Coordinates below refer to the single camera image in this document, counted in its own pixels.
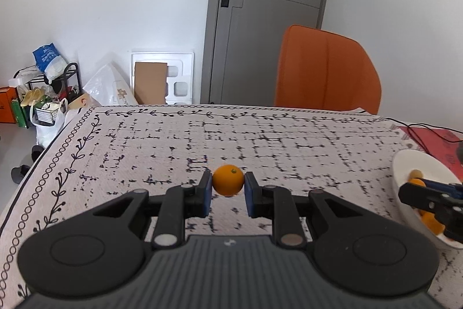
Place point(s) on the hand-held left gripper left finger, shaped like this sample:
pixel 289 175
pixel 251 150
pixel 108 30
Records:
pixel 207 191

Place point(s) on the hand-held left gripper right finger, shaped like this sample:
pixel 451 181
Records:
pixel 249 193

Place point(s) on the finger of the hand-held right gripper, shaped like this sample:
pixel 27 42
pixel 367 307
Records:
pixel 445 185
pixel 416 195

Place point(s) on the small brown round fruit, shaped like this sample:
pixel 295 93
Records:
pixel 416 174

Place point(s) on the small tangerine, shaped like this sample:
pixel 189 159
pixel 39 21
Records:
pixel 228 180
pixel 416 182

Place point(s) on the white bowl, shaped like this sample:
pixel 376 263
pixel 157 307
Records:
pixel 401 167

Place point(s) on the large orange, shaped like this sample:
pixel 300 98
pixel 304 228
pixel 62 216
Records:
pixel 432 222

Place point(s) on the red mat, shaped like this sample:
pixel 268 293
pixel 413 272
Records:
pixel 434 146

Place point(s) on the patterned tablecloth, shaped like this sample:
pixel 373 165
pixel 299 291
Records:
pixel 144 149

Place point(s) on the white foam panel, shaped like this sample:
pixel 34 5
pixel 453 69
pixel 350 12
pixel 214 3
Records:
pixel 181 63

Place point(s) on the orange chair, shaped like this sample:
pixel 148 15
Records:
pixel 325 73

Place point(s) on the white bag with gold print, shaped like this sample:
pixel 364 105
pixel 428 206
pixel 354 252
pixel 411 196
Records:
pixel 108 86

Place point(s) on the grey door with black lock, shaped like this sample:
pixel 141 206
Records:
pixel 267 41

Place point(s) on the white plastic bag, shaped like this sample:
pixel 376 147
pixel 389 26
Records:
pixel 47 131

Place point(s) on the black slipper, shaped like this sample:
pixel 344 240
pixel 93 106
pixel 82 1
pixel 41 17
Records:
pixel 37 152
pixel 20 174

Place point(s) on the black metal rack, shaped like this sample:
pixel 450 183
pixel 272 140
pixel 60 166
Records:
pixel 74 77

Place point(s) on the yellow slippers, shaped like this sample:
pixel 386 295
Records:
pixel 32 97

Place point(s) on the green box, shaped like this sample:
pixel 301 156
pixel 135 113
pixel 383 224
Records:
pixel 20 113

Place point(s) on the blue and white bag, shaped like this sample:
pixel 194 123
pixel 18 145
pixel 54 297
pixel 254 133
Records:
pixel 49 61

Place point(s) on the orange cardboard box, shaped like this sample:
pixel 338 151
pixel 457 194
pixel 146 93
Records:
pixel 6 106

